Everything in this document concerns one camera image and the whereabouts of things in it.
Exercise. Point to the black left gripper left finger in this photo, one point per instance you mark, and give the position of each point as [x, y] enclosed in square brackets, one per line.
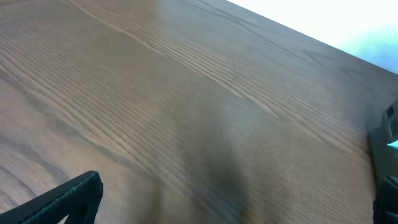
[75, 201]

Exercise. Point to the grey plastic basket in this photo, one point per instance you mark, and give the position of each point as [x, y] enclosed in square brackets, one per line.
[383, 145]

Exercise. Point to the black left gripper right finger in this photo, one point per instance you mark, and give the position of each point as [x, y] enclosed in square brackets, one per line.
[385, 203]

